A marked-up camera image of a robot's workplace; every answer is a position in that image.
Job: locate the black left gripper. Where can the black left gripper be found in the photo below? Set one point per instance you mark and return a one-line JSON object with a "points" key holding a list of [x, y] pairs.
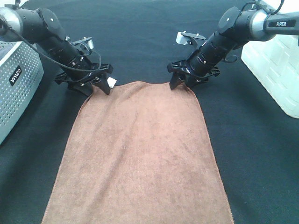
{"points": [[79, 80]]}

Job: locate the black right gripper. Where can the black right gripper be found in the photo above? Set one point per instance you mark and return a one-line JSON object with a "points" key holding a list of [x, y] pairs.
{"points": [[192, 76]]}

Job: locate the brown microfiber towel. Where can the brown microfiber towel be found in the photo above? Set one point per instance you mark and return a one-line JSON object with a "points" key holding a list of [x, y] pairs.
{"points": [[141, 155]]}

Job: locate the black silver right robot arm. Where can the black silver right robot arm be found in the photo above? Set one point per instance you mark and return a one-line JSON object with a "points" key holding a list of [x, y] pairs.
{"points": [[235, 28]]}

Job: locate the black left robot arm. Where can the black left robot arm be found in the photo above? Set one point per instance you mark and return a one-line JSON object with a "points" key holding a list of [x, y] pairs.
{"points": [[81, 65]]}

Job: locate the white towel label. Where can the white towel label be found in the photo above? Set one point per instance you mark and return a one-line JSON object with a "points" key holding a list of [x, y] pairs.
{"points": [[111, 82]]}

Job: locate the white perforated laundry basket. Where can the white perforated laundry basket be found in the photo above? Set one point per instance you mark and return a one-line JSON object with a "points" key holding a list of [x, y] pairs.
{"points": [[21, 71]]}

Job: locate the white plastic storage box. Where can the white plastic storage box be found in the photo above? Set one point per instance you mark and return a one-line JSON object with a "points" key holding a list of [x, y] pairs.
{"points": [[275, 64]]}

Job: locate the black fabric table cover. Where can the black fabric table cover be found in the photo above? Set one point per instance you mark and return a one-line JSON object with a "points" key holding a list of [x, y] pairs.
{"points": [[256, 145]]}

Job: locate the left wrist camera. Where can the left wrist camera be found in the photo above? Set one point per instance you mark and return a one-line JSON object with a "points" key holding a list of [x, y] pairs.
{"points": [[85, 44]]}

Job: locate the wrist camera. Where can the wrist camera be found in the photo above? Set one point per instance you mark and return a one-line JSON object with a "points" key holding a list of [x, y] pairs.
{"points": [[185, 38], [85, 44]]}

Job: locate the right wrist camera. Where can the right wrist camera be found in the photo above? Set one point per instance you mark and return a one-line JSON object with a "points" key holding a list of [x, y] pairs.
{"points": [[185, 38]]}

